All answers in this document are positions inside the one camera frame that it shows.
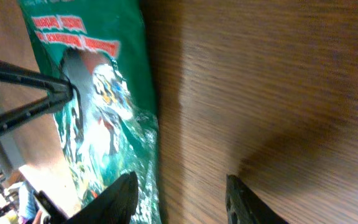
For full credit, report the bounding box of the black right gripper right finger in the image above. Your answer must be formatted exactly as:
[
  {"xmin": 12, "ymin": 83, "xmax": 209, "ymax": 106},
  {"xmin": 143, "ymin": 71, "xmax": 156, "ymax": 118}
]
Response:
[{"xmin": 225, "ymin": 175, "xmax": 288, "ymax": 224}]

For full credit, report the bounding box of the green 3M gloves packet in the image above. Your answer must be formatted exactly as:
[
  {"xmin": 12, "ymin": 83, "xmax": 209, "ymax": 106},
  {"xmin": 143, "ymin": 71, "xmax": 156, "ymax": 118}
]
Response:
[{"xmin": 19, "ymin": 0, "xmax": 161, "ymax": 223}]

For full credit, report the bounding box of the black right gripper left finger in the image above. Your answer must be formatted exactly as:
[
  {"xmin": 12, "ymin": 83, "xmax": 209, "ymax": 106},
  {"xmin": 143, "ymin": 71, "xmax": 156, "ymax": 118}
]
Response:
[{"xmin": 65, "ymin": 172, "xmax": 139, "ymax": 224}]

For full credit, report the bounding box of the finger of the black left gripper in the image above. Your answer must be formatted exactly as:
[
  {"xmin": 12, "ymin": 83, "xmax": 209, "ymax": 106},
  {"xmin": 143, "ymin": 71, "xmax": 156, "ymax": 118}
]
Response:
[{"xmin": 0, "ymin": 61, "xmax": 73, "ymax": 137}]

